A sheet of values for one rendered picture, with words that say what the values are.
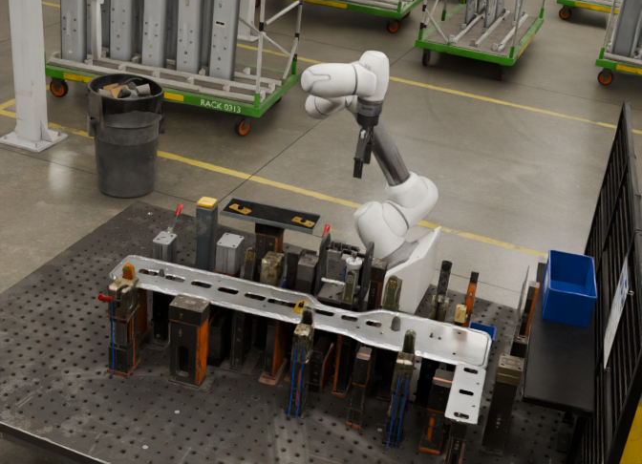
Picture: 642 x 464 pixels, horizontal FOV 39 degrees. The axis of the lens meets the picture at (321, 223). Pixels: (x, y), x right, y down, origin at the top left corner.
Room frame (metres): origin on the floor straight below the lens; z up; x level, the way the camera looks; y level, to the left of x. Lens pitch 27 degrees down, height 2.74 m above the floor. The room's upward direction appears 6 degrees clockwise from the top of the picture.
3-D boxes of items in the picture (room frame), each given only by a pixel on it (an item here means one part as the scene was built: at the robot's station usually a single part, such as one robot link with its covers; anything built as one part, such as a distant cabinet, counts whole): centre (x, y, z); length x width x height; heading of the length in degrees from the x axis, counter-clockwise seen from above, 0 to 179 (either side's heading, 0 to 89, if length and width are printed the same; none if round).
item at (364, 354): (2.48, -0.19, 0.84); 0.11 x 0.08 x 0.29; 168
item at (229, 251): (2.94, 0.32, 0.90); 0.13 x 0.10 x 0.41; 168
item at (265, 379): (2.72, 0.12, 0.84); 0.17 x 0.06 x 0.29; 168
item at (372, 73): (2.92, -0.11, 1.80); 0.13 x 0.11 x 0.16; 111
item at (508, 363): (2.42, -0.66, 0.88); 0.08 x 0.08 x 0.36; 78
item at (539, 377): (2.71, -0.88, 1.02); 0.90 x 0.22 x 0.03; 168
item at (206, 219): (3.14, 0.45, 0.92); 0.08 x 0.08 x 0.44; 78
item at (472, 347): (2.70, 0.06, 1.00); 1.38 x 0.22 x 0.02; 78
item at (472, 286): (2.74, -0.55, 0.95); 0.03 x 0.01 x 0.50; 78
